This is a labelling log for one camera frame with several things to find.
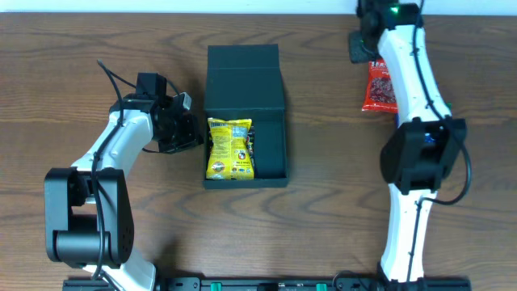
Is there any red candy bag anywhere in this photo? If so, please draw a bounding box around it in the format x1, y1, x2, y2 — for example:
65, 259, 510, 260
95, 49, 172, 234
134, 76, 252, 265
362, 59, 397, 113

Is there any yellow snack bag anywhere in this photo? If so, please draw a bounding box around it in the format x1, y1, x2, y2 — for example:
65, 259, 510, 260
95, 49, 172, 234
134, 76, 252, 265
206, 118, 254, 180

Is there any Haribo gummy bag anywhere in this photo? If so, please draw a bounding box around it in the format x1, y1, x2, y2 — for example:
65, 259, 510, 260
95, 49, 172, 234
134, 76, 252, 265
246, 126, 255, 168

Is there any black box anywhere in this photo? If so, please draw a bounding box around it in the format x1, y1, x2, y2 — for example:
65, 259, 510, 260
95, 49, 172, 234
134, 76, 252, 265
203, 44, 289, 189

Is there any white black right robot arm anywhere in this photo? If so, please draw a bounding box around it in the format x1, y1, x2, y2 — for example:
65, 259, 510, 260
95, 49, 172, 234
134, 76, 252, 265
348, 0, 472, 290

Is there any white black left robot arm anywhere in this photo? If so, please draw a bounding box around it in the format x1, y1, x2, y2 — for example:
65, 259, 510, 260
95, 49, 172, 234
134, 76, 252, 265
44, 93, 201, 290

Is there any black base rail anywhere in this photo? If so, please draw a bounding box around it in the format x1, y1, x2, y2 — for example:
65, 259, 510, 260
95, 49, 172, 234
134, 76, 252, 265
62, 276, 473, 291

